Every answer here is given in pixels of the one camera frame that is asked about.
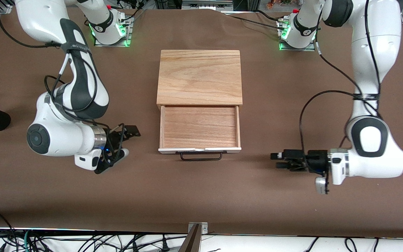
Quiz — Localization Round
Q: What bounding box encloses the black velcro strap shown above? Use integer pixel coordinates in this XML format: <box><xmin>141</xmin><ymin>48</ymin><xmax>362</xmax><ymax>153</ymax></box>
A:
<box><xmin>353</xmin><ymin>93</ymin><xmax>380</xmax><ymax>102</ymax></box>
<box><xmin>60</xmin><ymin>41</ymin><xmax>92</xmax><ymax>54</ymax></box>

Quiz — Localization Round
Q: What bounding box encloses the teal cable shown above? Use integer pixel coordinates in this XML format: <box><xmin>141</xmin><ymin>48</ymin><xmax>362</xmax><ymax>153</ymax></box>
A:
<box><xmin>22</xmin><ymin>229</ymin><xmax>32</xmax><ymax>252</ymax></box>

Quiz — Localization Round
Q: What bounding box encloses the wooden drawer cabinet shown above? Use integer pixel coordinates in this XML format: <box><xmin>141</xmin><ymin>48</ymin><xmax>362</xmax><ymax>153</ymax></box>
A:
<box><xmin>156</xmin><ymin>49</ymin><xmax>243</xmax><ymax>107</ymax></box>

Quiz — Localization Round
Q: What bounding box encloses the brown paper table cover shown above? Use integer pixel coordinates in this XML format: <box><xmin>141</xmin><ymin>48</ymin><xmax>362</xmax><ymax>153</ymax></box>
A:
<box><xmin>0</xmin><ymin>6</ymin><xmax>403</xmax><ymax>239</ymax></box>

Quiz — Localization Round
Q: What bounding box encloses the small metal bracket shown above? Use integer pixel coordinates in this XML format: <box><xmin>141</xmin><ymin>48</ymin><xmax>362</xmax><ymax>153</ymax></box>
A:
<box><xmin>188</xmin><ymin>222</ymin><xmax>209</xmax><ymax>235</ymax></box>

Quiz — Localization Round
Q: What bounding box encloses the wooden drawer with white front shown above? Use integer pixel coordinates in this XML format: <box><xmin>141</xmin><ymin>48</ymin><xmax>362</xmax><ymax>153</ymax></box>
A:
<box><xmin>158</xmin><ymin>104</ymin><xmax>242</xmax><ymax>154</ymax></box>

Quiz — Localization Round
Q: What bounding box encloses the black metal drawer handle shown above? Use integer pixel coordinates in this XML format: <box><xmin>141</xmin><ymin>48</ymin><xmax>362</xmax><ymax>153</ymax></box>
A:
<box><xmin>180</xmin><ymin>150</ymin><xmax>223</xmax><ymax>161</ymax></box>

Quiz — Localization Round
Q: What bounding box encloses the aluminium frame structure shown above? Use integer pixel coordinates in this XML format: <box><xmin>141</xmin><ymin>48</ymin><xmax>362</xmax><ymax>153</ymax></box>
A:
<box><xmin>182</xmin><ymin>0</ymin><xmax>234</xmax><ymax>11</ymax></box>

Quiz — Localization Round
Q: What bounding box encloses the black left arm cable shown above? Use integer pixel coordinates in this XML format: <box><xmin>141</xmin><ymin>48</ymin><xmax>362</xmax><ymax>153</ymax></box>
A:
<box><xmin>299</xmin><ymin>0</ymin><xmax>384</xmax><ymax>175</ymax></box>

